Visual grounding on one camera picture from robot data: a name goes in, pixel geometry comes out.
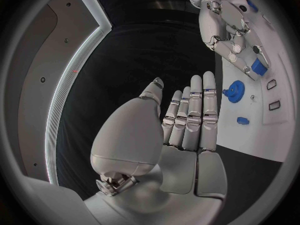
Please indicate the blue gear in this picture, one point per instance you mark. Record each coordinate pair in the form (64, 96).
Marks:
(235, 91)

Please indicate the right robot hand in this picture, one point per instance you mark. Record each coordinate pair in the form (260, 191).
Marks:
(211, 28)

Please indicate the blue plug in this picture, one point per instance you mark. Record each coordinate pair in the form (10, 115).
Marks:
(242, 120)

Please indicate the white task board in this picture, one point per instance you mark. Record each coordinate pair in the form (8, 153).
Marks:
(243, 144)

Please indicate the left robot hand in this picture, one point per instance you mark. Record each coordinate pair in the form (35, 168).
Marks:
(131, 135)

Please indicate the blue block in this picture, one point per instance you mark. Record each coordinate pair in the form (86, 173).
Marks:
(258, 67)

